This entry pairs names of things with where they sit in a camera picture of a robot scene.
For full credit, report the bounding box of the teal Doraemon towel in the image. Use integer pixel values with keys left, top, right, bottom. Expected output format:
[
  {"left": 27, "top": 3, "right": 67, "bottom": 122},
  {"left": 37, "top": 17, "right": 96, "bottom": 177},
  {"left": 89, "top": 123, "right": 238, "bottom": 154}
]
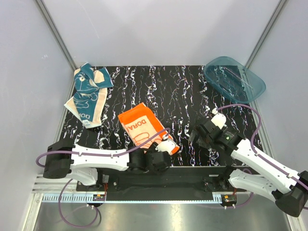
[{"left": 64, "top": 63, "right": 114, "bottom": 129}]

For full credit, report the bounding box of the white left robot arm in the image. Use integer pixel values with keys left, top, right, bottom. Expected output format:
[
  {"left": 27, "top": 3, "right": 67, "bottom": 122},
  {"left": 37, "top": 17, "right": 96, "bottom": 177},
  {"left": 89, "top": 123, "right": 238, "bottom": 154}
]
[{"left": 36, "top": 139, "right": 179, "bottom": 191}]

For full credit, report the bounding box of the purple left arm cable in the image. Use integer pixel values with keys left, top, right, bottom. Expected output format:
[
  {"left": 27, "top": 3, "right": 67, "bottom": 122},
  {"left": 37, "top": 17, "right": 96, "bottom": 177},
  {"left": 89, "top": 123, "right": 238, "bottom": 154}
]
[{"left": 36, "top": 127, "right": 172, "bottom": 227}]

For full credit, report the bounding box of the orange Doraemon towel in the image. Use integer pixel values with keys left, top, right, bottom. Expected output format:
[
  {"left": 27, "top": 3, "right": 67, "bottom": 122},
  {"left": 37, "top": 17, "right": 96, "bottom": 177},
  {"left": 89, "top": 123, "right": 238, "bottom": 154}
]
[{"left": 118, "top": 103, "right": 180, "bottom": 155}]

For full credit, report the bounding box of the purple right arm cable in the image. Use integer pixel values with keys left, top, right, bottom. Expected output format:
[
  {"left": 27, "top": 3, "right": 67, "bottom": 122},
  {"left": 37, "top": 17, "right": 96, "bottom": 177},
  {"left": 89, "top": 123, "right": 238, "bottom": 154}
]
[{"left": 214, "top": 103, "right": 308, "bottom": 210}]

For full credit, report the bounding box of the small controller board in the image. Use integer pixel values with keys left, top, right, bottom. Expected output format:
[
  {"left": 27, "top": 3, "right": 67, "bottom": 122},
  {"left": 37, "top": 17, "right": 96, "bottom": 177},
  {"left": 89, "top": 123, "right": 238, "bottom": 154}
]
[
  {"left": 222, "top": 194, "right": 237, "bottom": 206},
  {"left": 92, "top": 194, "right": 106, "bottom": 202}
]

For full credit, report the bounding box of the right small controller board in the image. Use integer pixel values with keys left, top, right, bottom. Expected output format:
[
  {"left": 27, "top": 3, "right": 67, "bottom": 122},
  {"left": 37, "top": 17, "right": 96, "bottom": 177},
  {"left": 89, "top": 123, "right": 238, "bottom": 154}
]
[{"left": 222, "top": 194, "right": 237, "bottom": 206}]

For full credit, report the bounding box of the aluminium front rail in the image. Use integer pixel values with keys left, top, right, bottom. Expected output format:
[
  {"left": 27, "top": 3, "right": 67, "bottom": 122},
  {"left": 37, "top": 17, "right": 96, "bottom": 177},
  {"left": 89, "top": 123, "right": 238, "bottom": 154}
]
[{"left": 31, "top": 174, "right": 294, "bottom": 204}]

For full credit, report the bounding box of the teal transparent plastic bin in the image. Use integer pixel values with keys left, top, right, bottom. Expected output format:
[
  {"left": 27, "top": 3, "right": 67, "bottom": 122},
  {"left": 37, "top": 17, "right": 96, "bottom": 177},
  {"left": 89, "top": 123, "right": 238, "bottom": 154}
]
[{"left": 203, "top": 56, "right": 266, "bottom": 104}]

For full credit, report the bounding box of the left small controller board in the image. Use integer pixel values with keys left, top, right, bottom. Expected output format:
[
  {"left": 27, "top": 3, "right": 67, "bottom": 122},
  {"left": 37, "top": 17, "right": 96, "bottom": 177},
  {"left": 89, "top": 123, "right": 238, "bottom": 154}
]
[{"left": 92, "top": 194, "right": 106, "bottom": 202}]

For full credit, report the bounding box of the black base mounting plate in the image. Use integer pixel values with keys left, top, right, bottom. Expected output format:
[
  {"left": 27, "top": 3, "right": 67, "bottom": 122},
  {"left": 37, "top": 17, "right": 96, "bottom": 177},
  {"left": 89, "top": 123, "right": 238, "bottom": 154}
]
[{"left": 77, "top": 166, "right": 235, "bottom": 192}]

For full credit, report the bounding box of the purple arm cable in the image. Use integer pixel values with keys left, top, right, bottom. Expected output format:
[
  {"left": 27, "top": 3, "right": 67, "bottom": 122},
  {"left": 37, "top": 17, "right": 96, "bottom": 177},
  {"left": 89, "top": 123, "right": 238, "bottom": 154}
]
[
  {"left": 214, "top": 103, "right": 308, "bottom": 210},
  {"left": 36, "top": 127, "right": 172, "bottom": 227}
]

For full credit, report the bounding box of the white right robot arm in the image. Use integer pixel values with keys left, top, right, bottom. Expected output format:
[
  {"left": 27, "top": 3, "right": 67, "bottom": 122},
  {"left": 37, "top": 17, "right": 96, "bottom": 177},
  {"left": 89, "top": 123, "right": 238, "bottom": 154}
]
[{"left": 189, "top": 113, "right": 308, "bottom": 217}]

